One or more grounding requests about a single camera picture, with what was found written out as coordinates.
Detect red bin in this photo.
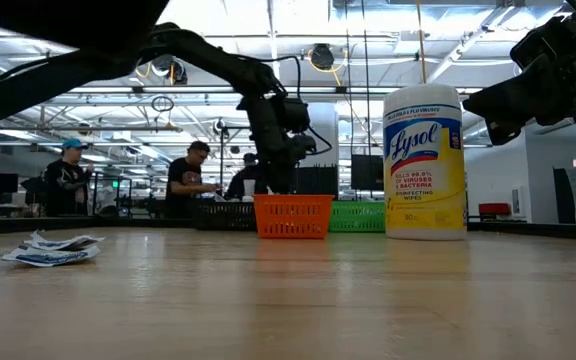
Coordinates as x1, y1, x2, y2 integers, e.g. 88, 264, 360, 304
478, 202, 513, 218

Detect person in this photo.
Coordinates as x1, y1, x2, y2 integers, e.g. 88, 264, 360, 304
165, 140, 223, 220
225, 152, 270, 202
44, 138, 95, 218

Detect black ceiling cord reel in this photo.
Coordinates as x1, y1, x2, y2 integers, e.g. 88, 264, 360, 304
307, 43, 347, 86
150, 53, 189, 86

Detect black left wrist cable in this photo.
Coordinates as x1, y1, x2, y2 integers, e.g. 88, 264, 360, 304
267, 53, 334, 157

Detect black plastic bin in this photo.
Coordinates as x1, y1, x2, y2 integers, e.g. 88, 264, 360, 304
192, 199, 258, 232

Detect black square screen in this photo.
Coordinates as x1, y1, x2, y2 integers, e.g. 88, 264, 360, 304
350, 154, 386, 192

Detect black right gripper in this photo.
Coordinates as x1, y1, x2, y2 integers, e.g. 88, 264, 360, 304
461, 0, 576, 147

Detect Lysol wipes canister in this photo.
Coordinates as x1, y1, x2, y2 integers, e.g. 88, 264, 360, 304
382, 83, 468, 242

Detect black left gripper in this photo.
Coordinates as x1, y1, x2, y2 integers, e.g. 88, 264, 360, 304
236, 92, 318, 195

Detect orange plastic basket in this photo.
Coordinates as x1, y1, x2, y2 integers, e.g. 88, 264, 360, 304
252, 194, 335, 240

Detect green plastic basket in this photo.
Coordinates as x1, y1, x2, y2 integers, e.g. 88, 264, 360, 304
328, 201, 387, 234

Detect black cabinet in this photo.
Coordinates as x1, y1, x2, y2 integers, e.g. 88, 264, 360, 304
295, 166, 340, 200

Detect antiseptic towelette packet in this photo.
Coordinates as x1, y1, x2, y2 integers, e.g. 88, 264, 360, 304
1, 243, 102, 268
22, 229, 106, 252

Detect white pillar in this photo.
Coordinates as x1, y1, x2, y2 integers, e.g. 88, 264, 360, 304
307, 102, 340, 169

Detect black standing panel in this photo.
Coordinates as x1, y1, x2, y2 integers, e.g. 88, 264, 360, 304
552, 167, 576, 225

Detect distant black gantry frame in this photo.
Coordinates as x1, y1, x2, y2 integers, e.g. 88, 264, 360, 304
219, 124, 302, 200

